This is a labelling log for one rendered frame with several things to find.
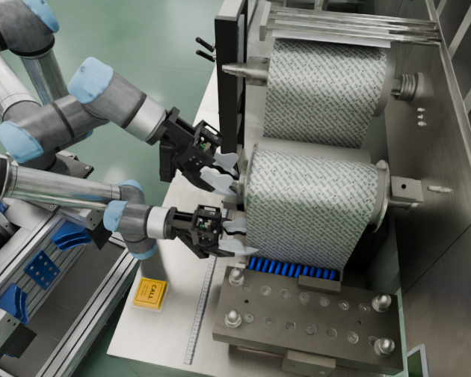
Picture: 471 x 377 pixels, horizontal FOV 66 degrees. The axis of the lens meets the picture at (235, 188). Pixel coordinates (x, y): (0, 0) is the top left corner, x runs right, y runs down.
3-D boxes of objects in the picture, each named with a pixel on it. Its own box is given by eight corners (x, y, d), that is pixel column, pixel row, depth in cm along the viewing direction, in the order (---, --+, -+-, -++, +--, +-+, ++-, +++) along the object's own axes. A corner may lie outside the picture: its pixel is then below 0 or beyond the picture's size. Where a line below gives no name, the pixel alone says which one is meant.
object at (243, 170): (241, 158, 72) (235, 195, 73) (251, 159, 72) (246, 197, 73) (244, 159, 80) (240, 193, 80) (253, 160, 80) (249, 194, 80)
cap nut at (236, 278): (230, 270, 87) (229, 262, 84) (245, 273, 87) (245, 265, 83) (227, 284, 85) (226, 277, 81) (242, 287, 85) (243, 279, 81)
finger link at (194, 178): (212, 194, 71) (178, 165, 68) (208, 197, 72) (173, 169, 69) (220, 178, 74) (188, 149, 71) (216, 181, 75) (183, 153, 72)
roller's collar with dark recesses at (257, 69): (249, 74, 89) (250, 50, 84) (274, 76, 89) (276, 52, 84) (244, 90, 86) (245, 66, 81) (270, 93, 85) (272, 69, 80)
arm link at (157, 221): (150, 243, 87) (161, 215, 92) (169, 246, 86) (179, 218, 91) (144, 227, 81) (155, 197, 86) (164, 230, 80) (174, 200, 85)
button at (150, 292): (143, 280, 99) (140, 276, 97) (167, 284, 99) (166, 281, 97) (134, 305, 95) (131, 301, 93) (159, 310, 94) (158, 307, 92)
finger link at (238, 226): (262, 224, 82) (221, 223, 82) (261, 237, 86) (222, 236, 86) (262, 212, 83) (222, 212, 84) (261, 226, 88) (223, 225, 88)
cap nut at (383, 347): (373, 337, 78) (380, 331, 74) (391, 341, 77) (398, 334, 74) (374, 355, 75) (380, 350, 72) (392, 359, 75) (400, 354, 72)
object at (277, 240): (245, 254, 91) (247, 213, 76) (341, 271, 88) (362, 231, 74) (245, 256, 91) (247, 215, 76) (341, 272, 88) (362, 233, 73)
